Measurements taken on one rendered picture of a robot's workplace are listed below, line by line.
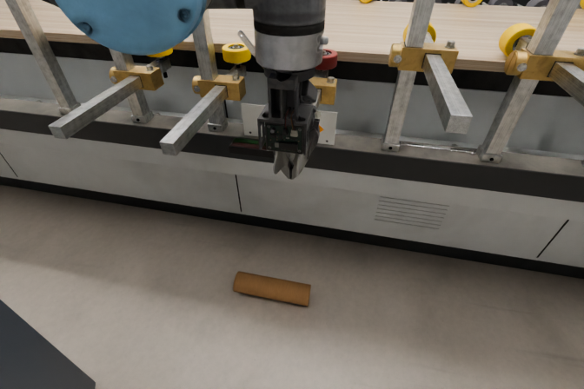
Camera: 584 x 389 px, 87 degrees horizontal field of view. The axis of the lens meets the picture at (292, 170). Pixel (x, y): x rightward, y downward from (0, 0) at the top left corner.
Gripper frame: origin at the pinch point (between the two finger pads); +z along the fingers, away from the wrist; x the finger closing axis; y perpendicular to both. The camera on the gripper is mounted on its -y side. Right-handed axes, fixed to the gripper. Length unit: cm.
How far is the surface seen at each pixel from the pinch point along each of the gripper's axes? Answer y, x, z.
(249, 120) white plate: -28.7, -18.1, 6.8
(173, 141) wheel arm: -1.2, -23.8, -2.1
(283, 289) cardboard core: -20, -7, 75
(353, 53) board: -46.2, 7.6, -8.0
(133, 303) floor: -7, -66, 83
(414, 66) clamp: -28.5, 21.5, -11.2
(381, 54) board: -46.3, 15.4, -8.3
